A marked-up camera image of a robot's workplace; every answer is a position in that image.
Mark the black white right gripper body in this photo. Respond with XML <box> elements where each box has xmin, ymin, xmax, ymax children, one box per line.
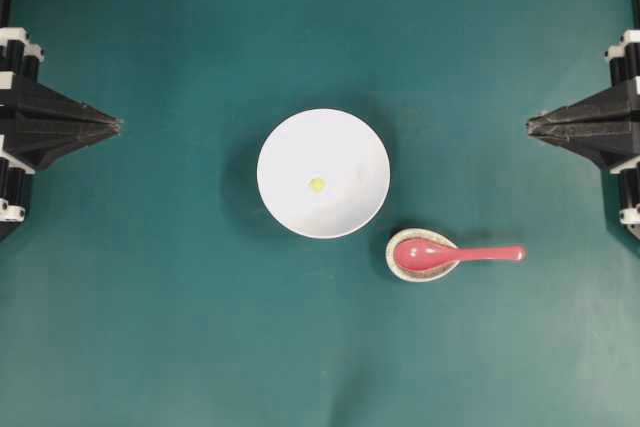
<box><xmin>605</xmin><ymin>29</ymin><xmax>639</xmax><ymax>239</ymax></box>

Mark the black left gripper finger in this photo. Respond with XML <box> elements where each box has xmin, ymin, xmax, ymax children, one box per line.
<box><xmin>1</xmin><ymin>78</ymin><xmax>121</xmax><ymax>128</ymax></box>
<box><xmin>14</xmin><ymin>125</ymin><xmax>120</xmax><ymax>168</ymax></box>

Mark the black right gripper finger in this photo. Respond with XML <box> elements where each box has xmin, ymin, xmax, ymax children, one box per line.
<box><xmin>527</xmin><ymin>126</ymin><xmax>639</xmax><ymax>171</ymax></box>
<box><xmin>527</xmin><ymin>81</ymin><xmax>639</xmax><ymax>128</ymax></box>

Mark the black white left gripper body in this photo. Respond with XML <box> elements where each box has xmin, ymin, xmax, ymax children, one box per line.
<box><xmin>1</xmin><ymin>27</ymin><xmax>44</xmax><ymax>241</ymax></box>

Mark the red plastic spoon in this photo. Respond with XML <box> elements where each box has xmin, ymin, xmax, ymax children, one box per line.
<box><xmin>393</xmin><ymin>239</ymin><xmax>526</xmax><ymax>271</ymax></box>

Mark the yellow hexagonal prism block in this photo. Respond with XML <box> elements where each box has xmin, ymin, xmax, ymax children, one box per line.
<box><xmin>309</xmin><ymin>177</ymin><xmax>326</xmax><ymax>193</ymax></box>

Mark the speckled ceramic spoon rest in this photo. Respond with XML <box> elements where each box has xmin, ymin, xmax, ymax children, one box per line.
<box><xmin>385</xmin><ymin>228</ymin><xmax>458</xmax><ymax>283</ymax></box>

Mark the white round bowl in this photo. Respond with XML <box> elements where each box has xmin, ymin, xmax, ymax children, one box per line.
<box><xmin>256</xmin><ymin>109</ymin><xmax>391</xmax><ymax>240</ymax></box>

